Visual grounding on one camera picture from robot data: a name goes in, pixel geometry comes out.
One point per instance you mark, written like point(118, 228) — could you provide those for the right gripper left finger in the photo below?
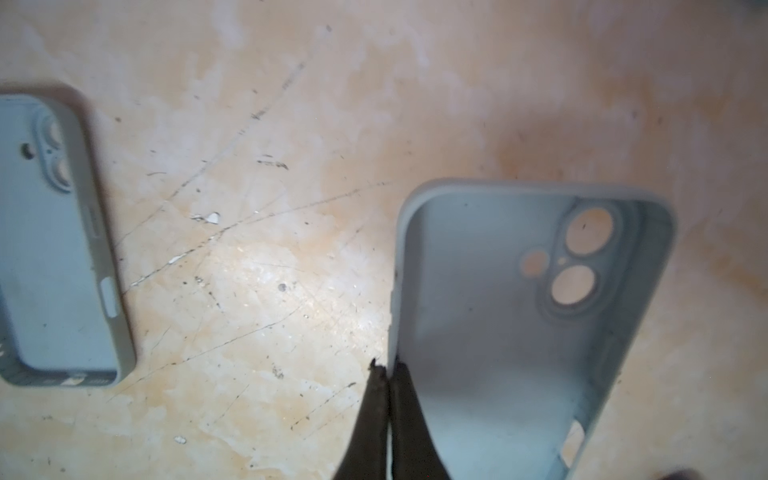
point(366, 454)

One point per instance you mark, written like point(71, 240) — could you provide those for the light blue case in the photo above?
point(514, 306)
point(62, 319)

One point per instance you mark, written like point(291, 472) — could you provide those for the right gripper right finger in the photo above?
point(414, 455)

